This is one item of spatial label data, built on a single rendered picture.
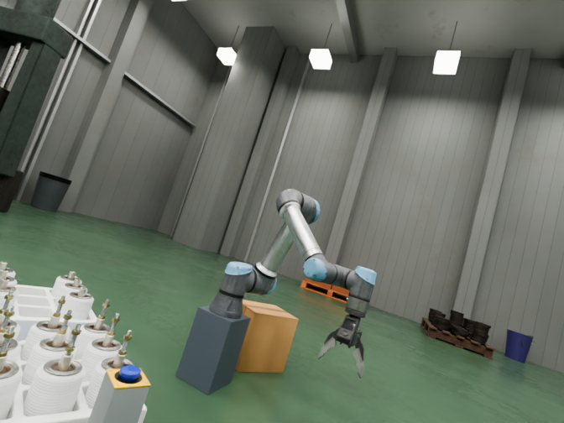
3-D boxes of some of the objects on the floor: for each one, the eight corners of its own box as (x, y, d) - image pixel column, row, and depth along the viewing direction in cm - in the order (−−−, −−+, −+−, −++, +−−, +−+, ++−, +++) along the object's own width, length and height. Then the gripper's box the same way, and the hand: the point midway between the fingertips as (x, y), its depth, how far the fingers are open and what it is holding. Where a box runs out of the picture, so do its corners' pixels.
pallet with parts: (473, 343, 576) (479, 317, 582) (493, 360, 447) (501, 326, 453) (420, 325, 615) (425, 300, 620) (424, 335, 486) (431, 305, 491)
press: (-23, 200, 454) (62, 0, 490) (17, 216, 409) (107, -3, 446) (-117, 180, 372) (-7, -56, 409) (-81, 200, 328) (39, -68, 364)
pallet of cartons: (363, 305, 661) (369, 284, 665) (357, 307, 577) (364, 284, 582) (309, 285, 712) (315, 267, 717) (296, 285, 629) (302, 264, 634)
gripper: (384, 320, 109) (369, 377, 107) (332, 300, 118) (317, 352, 115) (383, 321, 102) (367, 383, 99) (326, 300, 110) (310, 357, 107)
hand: (338, 369), depth 104 cm, fingers open, 14 cm apart
